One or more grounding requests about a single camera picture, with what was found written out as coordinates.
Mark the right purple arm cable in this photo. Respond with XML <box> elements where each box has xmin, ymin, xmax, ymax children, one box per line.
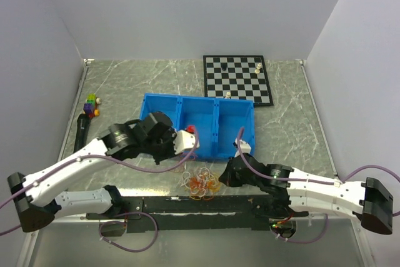
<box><xmin>236</xmin><ymin>126</ymin><xmax>400</xmax><ymax>245</ymax></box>

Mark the white chess piece far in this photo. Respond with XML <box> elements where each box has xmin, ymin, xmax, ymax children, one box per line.
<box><xmin>254</xmin><ymin>63</ymin><xmax>263</xmax><ymax>74</ymax></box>

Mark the white cable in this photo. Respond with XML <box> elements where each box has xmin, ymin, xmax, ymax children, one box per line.
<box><xmin>179</xmin><ymin>169</ymin><xmax>213</xmax><ymax>195</ymax></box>

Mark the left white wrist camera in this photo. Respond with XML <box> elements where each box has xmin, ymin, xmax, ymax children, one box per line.
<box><xmin>172</xmin><ymin>130</ymin><xmax>200</xmax><ymax>154</ymax></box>

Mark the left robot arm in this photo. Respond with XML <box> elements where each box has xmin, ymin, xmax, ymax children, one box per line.
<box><xmin>7</xmin><ymin>112</ymin><xmax>196</xmax><ymax>233</ymax></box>

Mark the yellow cable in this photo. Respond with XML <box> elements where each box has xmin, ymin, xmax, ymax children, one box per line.
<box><xmin>189</xmin><ymin>167</ymin><xmax>223</xmax><ymax>201</ymax></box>

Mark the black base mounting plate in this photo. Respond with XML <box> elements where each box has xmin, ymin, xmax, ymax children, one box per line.
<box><xmin>86</xmin><ymin>194</ymin><xmax>309</xmax><ymax>233</ymax></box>

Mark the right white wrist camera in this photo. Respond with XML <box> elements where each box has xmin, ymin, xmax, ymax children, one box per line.
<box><xmin>234</xmin><ymin>139</ymin><xmax>252</xmax><ymax>157</ymax></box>

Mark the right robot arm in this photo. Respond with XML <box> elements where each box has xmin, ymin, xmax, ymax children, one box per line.
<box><xmin>219</xmin><ymin>153</ymin><xmax>394</xmax><ymax>235</ymax></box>

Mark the aluminium rail frame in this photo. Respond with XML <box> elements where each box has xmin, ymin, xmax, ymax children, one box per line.
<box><xmin>27</xmin><ymin>204</ymin><xmax>362</xmax><ymax>224</ymax></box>

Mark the colourful toy block car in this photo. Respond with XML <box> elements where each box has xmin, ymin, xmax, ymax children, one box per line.
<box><xmin>83</xmin><ymin>94</ymin><xmax>102</xmax><ymax>119</ymax></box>

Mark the black and white chessboard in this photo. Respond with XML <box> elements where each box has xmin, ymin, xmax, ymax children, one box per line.
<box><xmin>202</xmin><ymin>55</ymin><xmax>274</xmax><ymax>107</ymax></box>

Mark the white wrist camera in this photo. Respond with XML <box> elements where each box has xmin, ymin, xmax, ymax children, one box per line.
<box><xmin>234</xmin><ymin>139</ymin><xmax>252</xmax><ymax>157</ymax></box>
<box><xmin>172</xmin><ymin>130</ymin><xmax>200</xmax><ymax>154</ymax></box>

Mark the blue three-compartment plastic bin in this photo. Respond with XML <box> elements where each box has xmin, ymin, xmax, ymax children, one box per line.
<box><xmin>140</xmin><ymin>93</ymin><xmax>256</xmax><ymax>161</ymax></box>

